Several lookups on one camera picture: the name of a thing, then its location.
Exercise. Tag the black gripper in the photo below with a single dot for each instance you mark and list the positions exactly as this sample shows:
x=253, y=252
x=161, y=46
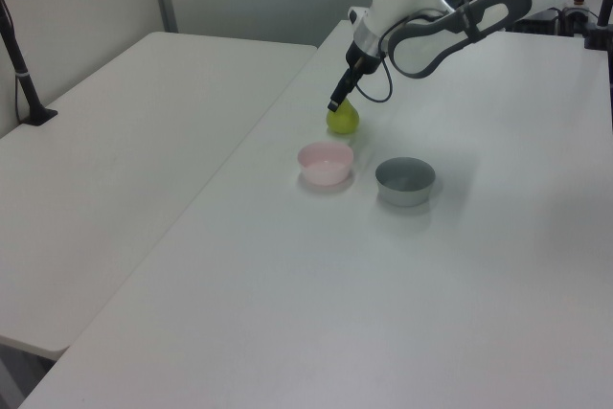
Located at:
x=361, y=64

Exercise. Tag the green pear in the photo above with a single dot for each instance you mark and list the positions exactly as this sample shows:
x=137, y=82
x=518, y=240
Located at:
x=345, y=122

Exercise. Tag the pink plastic bowl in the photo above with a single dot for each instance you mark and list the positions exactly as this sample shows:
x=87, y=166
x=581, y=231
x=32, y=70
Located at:
x=325, y=175

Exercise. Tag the grey plastic bowl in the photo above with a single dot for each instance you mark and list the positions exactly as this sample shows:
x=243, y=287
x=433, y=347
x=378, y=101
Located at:
x=404, y=196

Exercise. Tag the black equipment box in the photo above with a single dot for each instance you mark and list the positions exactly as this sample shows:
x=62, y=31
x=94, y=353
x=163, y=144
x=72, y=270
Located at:
x=551, y=23

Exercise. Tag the white side table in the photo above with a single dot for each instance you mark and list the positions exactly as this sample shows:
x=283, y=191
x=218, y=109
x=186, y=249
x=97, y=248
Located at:
x=120, y=165

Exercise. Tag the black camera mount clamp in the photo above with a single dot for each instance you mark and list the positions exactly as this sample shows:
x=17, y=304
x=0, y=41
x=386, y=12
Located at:
x=596, y=38

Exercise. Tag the black camera pole with base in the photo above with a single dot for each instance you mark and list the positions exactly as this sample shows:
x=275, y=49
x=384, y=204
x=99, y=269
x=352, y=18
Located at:
x=24, y=83

